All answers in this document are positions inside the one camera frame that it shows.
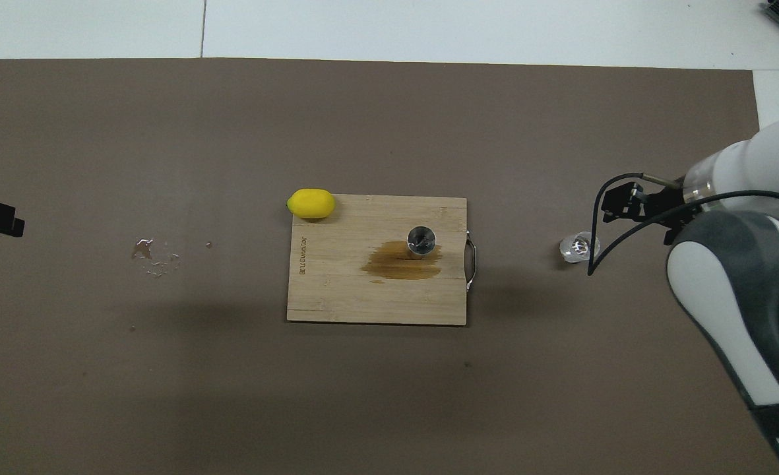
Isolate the brown table mat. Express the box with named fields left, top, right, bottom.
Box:
left=0, top=58, right=779, bottom=475

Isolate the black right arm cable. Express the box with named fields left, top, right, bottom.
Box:
left=587, top=172, right=779, bottom=331

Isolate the metal jigger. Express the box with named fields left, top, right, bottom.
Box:
left=406, top=225, right=437, bottom=259

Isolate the wooden cutting board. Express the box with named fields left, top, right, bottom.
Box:
left=286, top=194, right=479, bottom=327

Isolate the yellow lemon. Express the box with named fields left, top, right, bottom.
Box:
left=287, top=189, right=336, bottom=220

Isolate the clear glass cup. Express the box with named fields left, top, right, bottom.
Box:
left=559, top=231, right=601, bottom=264

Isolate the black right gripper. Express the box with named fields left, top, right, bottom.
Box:
left=602, top=183, right=690, bottom=246

